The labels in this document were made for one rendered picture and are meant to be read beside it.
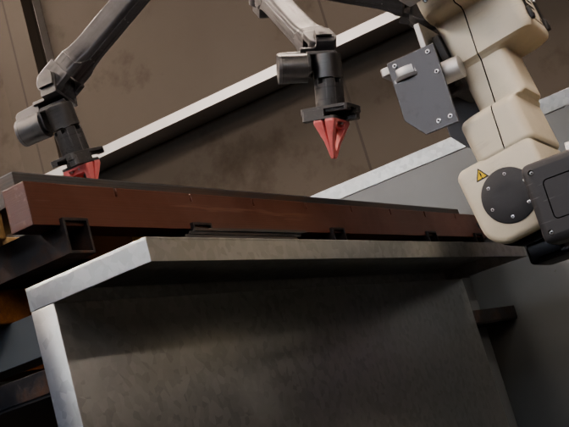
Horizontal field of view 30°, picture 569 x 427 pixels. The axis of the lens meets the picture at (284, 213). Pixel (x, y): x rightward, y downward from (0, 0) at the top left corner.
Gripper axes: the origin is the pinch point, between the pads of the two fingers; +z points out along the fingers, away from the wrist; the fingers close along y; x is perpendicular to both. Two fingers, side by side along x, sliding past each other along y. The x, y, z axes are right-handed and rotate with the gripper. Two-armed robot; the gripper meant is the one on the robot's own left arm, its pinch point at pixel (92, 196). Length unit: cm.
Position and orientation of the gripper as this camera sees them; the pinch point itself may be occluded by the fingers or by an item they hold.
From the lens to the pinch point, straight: 219.0
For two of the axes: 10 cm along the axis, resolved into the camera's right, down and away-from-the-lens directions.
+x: 8.1, -3.0, -5.0
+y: -4.6, 1.9, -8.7
